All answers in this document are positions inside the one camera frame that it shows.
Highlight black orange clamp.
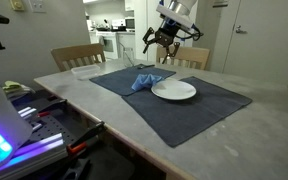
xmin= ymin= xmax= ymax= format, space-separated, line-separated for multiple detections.
xmin=66 ymin=122 xmax=105 ymax=155

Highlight clear glass jar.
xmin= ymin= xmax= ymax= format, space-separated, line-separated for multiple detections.
xmin=123 ymin=47 xmax=134 ymax=67

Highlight dark blue placemat near jar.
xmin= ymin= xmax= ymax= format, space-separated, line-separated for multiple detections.
xmin=91 ymin=67 xmax=174 ymax=96

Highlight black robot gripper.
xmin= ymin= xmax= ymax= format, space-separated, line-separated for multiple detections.
xmin=142 ymin=20 xmax=180 ymax=64

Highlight small dark metal utensil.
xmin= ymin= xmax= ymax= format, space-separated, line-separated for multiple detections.
xmin=137 ymin=64 xmax=155 ymax=69

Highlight wooden chair near jar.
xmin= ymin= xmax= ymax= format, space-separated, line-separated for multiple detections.
xmin=51 ymin=43 xmax=106 ymax=72

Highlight white kitchen stove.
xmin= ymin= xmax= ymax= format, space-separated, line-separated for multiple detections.
xmin=96 ymin=31 xmax=118 ymax=59

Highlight clear plastic container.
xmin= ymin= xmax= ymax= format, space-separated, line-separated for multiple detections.
xmin=71 ymin=65 xmax=100 ymax=80

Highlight white round plate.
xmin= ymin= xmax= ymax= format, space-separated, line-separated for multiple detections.
xmin=151 ymin=80 xmax=197 ymax=100

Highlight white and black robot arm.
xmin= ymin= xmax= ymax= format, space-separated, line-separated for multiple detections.
xmin=143 ymin=0 xmax=202 ymax=63

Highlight grey door with handle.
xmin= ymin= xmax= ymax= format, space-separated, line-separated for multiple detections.
xmin=224 ymin=0 xmax=288 ymax=85

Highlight dark blue placemat under plate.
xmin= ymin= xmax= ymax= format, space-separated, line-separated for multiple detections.
xmin=122 ymin=77 xmax=252 ymax=147

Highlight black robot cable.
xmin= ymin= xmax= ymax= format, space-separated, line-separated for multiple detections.
xmin=177 ymin=26 xmax=204 ymax=42

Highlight blue microfiber towel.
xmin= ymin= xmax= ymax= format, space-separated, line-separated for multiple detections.
xmin=131 ymin=74 xmax=163 ymax=91

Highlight wooden chair near plate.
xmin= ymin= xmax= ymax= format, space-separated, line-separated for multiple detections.
xmin=156 ymin=46 xmax=210 ymax=70

